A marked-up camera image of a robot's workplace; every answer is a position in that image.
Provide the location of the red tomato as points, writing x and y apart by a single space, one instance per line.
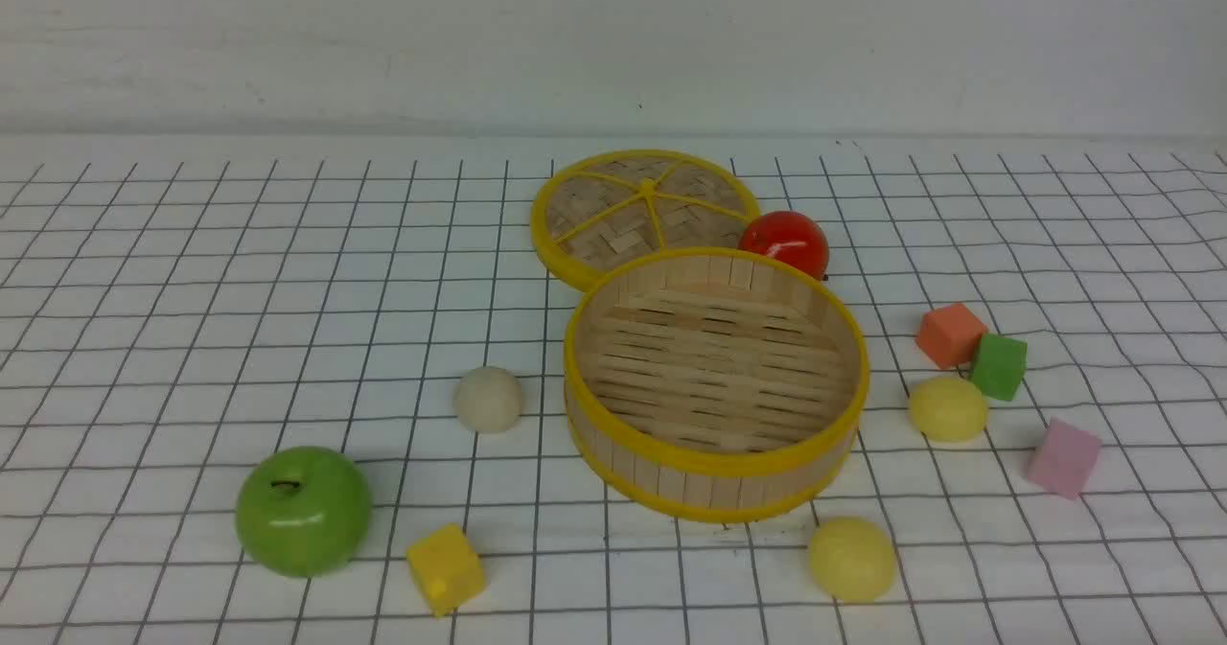
790 237

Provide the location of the bamboo steamer tray yellow rim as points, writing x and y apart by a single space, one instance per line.
714 385

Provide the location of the yellow cube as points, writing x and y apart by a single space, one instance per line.
446 569

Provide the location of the white grid tablecloth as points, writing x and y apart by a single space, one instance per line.
177 310

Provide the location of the green apple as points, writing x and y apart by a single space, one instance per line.
303 511

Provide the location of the white bun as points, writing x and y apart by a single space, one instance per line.
488 400

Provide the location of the orange cube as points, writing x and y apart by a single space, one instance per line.
949 335

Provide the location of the yellow bun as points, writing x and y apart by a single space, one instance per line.
852 559
948 409

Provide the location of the pink cube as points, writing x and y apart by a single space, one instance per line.
1064 460

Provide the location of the bamboo steamer lid yellow rim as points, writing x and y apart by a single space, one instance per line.
610 209

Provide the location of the green cube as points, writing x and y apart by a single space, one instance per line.
999 366

